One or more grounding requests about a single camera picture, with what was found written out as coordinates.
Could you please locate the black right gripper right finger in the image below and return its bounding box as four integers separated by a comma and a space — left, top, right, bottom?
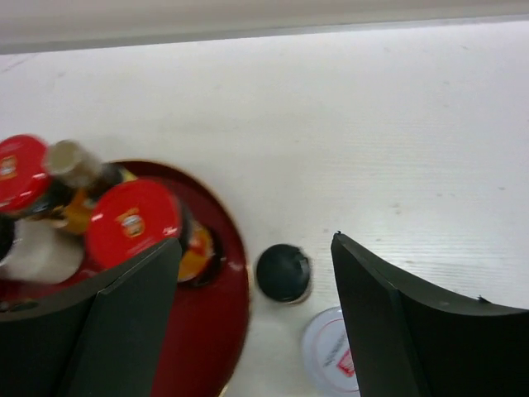
331, 232, 528, 396

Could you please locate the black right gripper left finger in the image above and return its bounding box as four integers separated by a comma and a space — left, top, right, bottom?
1, 238, 181, 396

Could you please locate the white lid seasoning jar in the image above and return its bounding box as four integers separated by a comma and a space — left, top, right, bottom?
301, 307, 360, 396

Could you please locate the clear salt shaker black top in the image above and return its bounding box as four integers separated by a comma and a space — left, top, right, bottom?
1, 215, 84, 285

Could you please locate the black cap pepper bottle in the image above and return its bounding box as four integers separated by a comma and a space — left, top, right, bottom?
255, 244, 312, 304

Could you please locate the yellow label oil bottle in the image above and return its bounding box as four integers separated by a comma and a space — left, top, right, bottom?
43, 140, 136, 235

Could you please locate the red lid sauce jar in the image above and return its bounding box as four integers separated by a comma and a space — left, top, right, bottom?
1, 134, 52, 218

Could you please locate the red round tray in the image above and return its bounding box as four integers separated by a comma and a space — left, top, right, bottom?
1, 160, 251, 396

